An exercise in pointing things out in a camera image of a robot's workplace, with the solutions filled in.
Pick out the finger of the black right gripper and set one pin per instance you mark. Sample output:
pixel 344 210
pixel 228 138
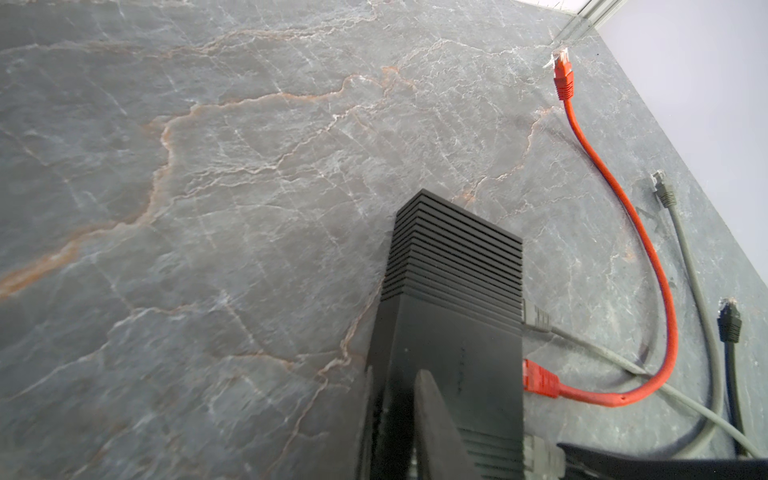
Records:
pixel 585 463

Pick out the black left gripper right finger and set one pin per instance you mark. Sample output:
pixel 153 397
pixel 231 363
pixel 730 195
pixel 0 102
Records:
pixel 440 451

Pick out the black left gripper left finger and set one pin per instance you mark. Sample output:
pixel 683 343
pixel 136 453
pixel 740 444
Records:
pixel 347 450

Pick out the black ribbed network switch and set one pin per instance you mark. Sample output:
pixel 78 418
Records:
pixel 451 304

